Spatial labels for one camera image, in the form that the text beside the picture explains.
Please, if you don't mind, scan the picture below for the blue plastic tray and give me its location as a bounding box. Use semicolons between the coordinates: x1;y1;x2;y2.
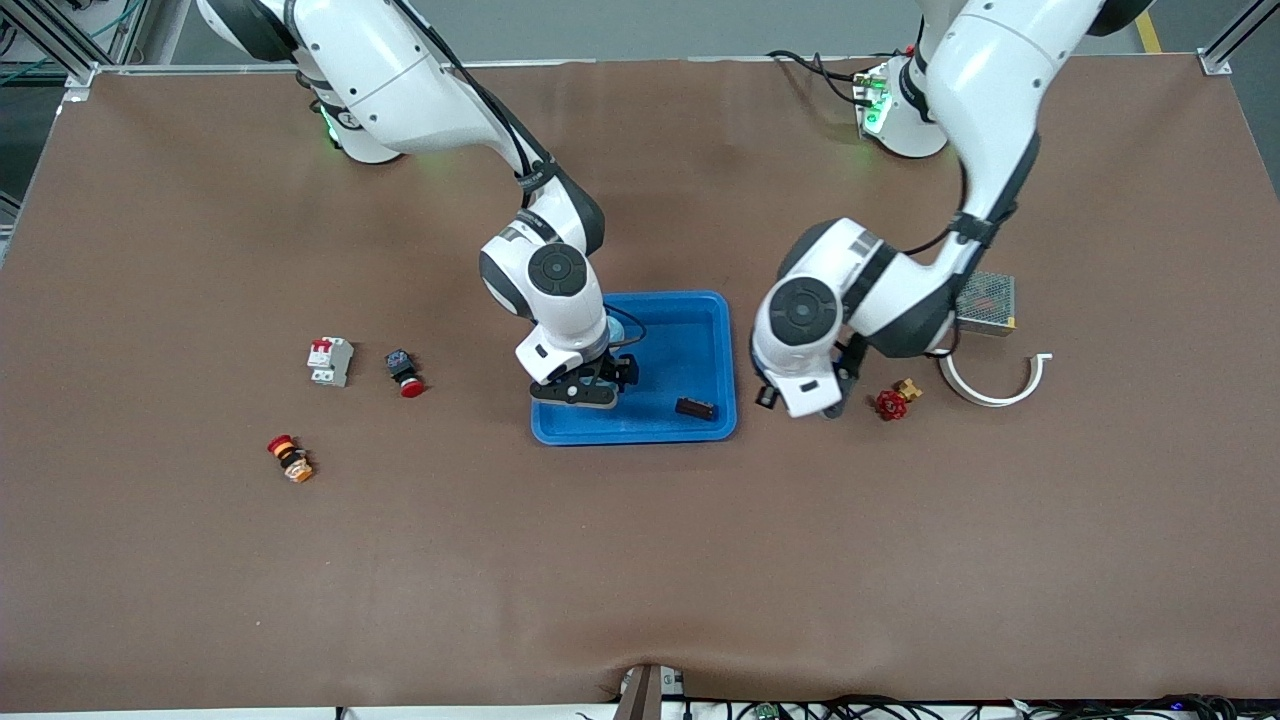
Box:
530;290;739;447

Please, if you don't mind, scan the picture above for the red mushroom push button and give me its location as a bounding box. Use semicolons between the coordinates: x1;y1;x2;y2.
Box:
385;348;427;400

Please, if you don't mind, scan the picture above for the white circuit breaker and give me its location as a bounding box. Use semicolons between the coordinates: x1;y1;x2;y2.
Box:
306;336;355;389

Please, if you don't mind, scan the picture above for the red yellow emergency stop button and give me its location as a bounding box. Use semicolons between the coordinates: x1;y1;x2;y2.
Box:
266;434;316;485

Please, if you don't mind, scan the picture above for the metal mesh power supply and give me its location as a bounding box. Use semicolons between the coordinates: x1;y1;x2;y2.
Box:
955;270;1019;337

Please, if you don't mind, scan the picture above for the brass valve red handle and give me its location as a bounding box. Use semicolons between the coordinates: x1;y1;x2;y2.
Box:
876;377;924;422

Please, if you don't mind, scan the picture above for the metal table clamp bracket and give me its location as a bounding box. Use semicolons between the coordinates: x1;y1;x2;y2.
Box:
612;662;689;720

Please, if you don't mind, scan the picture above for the black base cable bundle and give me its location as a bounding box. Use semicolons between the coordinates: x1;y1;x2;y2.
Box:
768;48;881;106

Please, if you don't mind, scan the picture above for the white half-ring pipe clamp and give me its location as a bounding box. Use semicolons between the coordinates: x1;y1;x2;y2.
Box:
938;352;1054;409

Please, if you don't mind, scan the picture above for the black floor cable bundle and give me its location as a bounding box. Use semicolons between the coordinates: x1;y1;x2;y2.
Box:
680;693;1246;720

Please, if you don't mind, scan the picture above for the aluminium frame rail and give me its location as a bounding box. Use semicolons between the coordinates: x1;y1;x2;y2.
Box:
0;0;151;106
1200;0;1280;77

